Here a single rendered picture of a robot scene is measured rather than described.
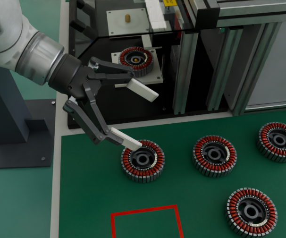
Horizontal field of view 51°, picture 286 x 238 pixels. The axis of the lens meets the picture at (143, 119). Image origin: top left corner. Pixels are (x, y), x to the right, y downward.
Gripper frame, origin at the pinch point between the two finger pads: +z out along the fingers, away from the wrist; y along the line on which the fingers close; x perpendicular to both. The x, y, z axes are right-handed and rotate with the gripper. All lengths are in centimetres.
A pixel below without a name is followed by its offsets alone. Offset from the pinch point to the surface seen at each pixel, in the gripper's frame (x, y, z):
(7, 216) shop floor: -115, 6, -11
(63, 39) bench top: -38, -42, -27
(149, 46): -8.9, -30.8, -2.5
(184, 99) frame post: -6.5, -17.7, 11.4
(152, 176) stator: -12.6, 4.4, 11.3
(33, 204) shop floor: -111, -3, -3
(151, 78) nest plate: -16.6, -28.1, 3.5
